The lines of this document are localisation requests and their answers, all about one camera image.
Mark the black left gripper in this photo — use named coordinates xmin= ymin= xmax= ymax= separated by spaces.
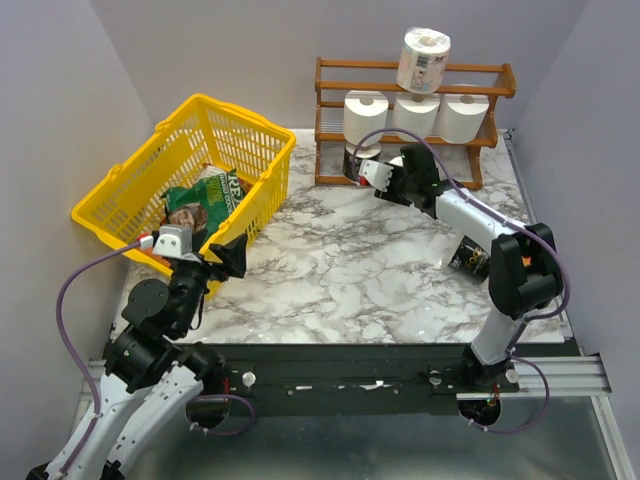
xmin=170 ymin=228 xmax=248 ymax=336

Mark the black roll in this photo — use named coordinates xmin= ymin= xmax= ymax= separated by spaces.
xmin=448 ymin=236 xmax=491 ymax=283
xmin=342 ymin=143 xmax=382 ymax=184
xmin=388 ymin=156 xmax=403 ymax=167

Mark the white paper roll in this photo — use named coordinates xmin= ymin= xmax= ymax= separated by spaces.
xmin=392 ymin=92 xmax=440 ymax=139
xmin=343 ymin=90 xmax=389 ymax=145
xmin=436 ymin=94 xmax=489 ymax=144

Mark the plastic pinkish paper roll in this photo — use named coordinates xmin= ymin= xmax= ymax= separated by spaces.
xmin=396 ymin=27 xmax=451 ymax=94

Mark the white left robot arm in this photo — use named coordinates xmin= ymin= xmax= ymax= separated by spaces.
xmin=27 ymin=225 xmax=248 ymax=479

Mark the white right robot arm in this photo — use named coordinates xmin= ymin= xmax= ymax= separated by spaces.
xmin=359 ymin=144 xmax=564 ymax=392

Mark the wooden two-tier shelf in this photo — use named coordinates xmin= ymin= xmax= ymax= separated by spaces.
xmin=314 ymin=57 xmax=517 ymax=190

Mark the green snack bag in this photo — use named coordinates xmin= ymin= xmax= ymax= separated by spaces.
xmin=161 ymin=165 xmax=253 ymax=251

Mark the yellow plastic shopping basket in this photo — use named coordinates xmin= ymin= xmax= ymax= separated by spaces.
xmin=70 ymin=93 xmax=298 ymax=301

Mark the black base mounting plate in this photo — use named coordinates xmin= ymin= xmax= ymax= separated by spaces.
xmin=164 ymin=342 xmax=581 ymax=419

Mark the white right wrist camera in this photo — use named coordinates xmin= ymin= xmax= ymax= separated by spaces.
xmin=358 ymin=160 xmax=397 ymax=192

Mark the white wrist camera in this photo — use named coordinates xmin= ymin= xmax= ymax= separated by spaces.
xmin=358 ymin=160 xmax=397 ymax=192
xmin=138 ymin=224 xmax=193 ymax=260

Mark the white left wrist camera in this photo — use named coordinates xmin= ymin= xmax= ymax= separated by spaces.
xmin=138 ymin=224 xmax=193 ymax=260

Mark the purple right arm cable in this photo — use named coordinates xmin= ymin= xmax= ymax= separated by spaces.
xmin=352 ymin=128 xmax=572 ymax=321

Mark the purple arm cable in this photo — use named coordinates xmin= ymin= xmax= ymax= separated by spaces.
xmin=352 ymin=128 xmax=572 ymax=321
xmin=54 ymin=243 xmax=141 ymax=431

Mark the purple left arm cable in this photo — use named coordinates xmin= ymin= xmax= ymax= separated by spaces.
xmin=54 ymin=243 xmax=141 ymax=431

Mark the aluminium rail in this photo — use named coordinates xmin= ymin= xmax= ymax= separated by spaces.
xmin=79 ymin=357 xmax=612 ymax=401

